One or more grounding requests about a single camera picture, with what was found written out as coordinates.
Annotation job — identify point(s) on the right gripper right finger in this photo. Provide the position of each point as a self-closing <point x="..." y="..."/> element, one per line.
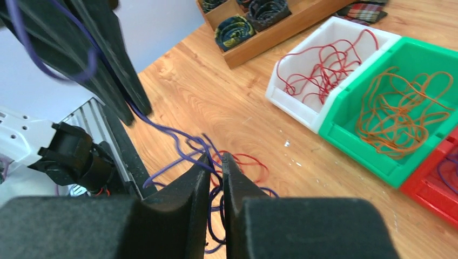
<point x="260" y="226"/>

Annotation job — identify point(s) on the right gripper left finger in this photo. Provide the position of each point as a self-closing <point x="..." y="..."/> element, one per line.
<point x="171" y="223"/>

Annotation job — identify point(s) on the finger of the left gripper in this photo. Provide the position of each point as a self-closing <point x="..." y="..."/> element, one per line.
<point x="59" y="44"/>
<point x="104" y="26"/>

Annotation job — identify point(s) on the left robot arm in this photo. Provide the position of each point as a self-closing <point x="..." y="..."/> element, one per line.
<point x="72" y="157"/>

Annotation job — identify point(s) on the white plastic bin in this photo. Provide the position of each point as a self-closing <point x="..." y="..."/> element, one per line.
<point x="306" y="81"/>

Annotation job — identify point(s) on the green plastic bin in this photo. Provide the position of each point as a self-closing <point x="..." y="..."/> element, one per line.
<point x="392" y="116"/>

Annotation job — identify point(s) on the red plastic bin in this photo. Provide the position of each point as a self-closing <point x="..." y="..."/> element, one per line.
<point x="434" y="183"/>

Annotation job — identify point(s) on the orange wooden compartment tray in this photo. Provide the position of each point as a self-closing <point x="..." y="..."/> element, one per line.
<point x="245" y="29"/>

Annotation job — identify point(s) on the plaid cloth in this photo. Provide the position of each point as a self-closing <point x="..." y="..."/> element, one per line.
<point x="363" y="12"/>

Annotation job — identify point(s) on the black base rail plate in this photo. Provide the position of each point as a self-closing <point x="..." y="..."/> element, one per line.
<point x="129" y="157"/>

